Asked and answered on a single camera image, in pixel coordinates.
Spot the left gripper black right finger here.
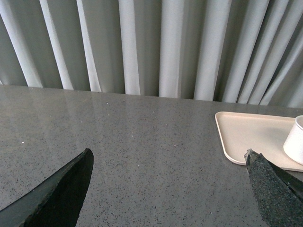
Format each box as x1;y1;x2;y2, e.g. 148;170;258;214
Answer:
244;149;303;227

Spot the pink rectangular tray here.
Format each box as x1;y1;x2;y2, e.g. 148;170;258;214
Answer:
215;112;303;172

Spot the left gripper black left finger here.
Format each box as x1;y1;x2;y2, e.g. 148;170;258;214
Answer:
0;148;94;227

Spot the white mug with black handle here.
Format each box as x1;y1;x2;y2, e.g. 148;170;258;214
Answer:
283;115;303;165

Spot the white pleated curtain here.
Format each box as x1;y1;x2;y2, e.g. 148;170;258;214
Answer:
0;0;303;108

